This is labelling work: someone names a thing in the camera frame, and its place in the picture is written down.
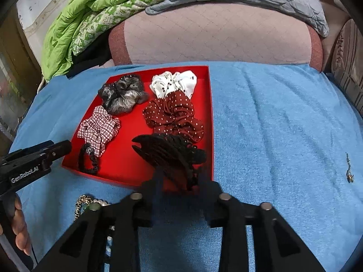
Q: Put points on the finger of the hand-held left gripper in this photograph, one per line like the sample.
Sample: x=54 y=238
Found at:
x=56 y=148

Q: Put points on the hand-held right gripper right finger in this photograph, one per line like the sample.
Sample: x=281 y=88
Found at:
x=212 y=204

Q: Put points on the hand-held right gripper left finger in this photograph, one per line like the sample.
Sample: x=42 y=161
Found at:
x=147 y=204

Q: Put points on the red plaid scrunchie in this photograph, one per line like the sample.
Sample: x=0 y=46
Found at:
x=99 y=127

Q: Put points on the red box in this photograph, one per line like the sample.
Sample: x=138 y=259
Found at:
x=127 y=153

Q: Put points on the black claw clip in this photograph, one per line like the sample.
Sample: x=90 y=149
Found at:
x=170 y=150

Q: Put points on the grey sheer scrunchie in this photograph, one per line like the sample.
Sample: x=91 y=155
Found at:
x=122 y=96

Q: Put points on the dark red dotted scrunchie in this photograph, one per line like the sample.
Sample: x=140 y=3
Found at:
x=173 y=113

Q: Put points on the white dotted scrunchie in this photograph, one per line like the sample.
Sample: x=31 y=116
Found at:
x=175 y=83

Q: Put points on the person's left hand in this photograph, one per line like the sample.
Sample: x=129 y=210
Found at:
x=19 y=226

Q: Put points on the black cloth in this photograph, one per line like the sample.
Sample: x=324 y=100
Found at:
x=90 y=56

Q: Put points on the green quilt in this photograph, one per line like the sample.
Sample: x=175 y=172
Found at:
x=93 y=14

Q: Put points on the pink cushion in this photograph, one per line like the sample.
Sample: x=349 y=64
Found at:
x=215 y=34

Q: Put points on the striped floral cushion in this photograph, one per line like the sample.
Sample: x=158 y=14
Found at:
x=348 y=62

